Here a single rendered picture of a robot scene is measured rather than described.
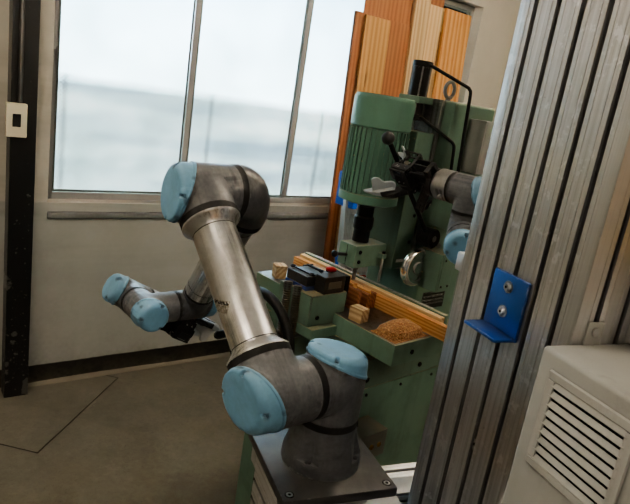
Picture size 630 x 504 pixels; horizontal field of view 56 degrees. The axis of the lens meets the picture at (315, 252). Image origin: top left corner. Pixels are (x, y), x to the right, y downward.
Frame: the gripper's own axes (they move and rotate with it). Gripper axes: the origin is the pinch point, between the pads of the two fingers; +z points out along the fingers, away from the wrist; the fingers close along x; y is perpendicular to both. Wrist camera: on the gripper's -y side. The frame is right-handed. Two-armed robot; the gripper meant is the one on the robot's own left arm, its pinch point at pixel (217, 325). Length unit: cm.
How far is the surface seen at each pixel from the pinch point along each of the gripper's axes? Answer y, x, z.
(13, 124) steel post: -18, -119, -40
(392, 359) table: -18, 43, 20
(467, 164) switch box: -80, 21, 34
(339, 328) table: -17.2, 23.5, 18.7
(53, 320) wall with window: 49, -127, 20
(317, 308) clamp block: -18.9, 20.6, 10.0
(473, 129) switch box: -89, 20, 29
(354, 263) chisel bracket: -35.8, 13.0, 21.8
